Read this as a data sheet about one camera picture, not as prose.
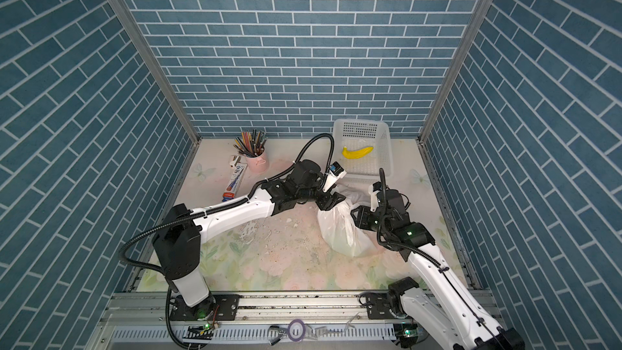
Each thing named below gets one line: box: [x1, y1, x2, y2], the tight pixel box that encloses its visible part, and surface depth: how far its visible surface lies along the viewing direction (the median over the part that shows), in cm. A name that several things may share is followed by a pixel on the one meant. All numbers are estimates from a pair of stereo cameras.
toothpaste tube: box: [221, 162, 249, 203], surface depth 104 cm
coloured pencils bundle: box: [233, 128, 269, 158], surface depth 103 cm
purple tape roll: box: [286, 319, 307, 342], surface depth 72 cm
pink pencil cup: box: [245, 147, 269, 175], surface depth 104 cm
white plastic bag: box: [317, 185, 379, 259], surface depth 82 cm
